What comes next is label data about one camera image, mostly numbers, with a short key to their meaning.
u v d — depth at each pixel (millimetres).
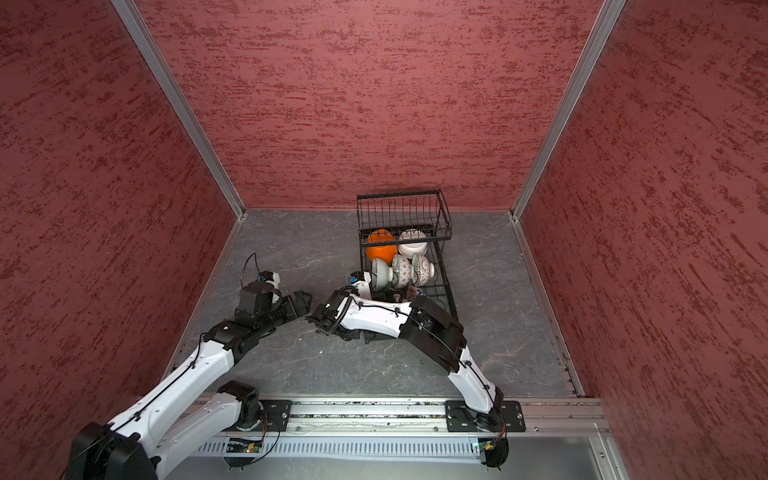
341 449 775
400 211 921
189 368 502
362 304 580
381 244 806
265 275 751
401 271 904
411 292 831
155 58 780
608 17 715
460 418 741
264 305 645
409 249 1006
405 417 756
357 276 773
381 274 897
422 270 912
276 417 739
